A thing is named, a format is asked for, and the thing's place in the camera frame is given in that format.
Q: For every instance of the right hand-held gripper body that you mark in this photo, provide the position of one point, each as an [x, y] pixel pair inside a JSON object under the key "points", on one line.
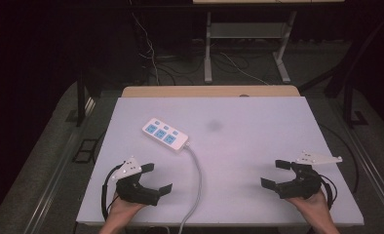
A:
{"points": [[302, 185]]}

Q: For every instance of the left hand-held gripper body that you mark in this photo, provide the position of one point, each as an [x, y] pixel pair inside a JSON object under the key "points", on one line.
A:
{"points": [[133, 190]]}

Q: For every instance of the white power strip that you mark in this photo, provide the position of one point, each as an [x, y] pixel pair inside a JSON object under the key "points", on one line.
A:
{"points": [[165, 134]]}

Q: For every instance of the person's right hand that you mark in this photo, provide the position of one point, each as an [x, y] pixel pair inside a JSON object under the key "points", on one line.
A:
{"points": [[310, 205]]}

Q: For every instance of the person's left hand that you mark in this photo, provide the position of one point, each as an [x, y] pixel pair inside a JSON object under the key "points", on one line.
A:
{"points": [[123, 210]]}

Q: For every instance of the black angled stand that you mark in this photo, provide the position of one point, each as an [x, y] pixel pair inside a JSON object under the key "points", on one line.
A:
{"points": [[347, 94]]}

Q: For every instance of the wooden table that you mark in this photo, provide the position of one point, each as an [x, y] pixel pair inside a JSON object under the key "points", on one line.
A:
{"points": [[209, 91]]}

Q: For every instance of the grey metal stand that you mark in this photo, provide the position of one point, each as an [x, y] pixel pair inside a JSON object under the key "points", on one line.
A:
{"points": [[208, 65]]}

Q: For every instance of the black floor bracket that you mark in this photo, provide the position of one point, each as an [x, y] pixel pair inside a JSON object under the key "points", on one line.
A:
{"points": [[86, 151]]}

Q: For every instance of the black upright post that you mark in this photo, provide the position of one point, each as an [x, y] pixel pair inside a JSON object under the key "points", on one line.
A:
{"points": [[80, 104]]}

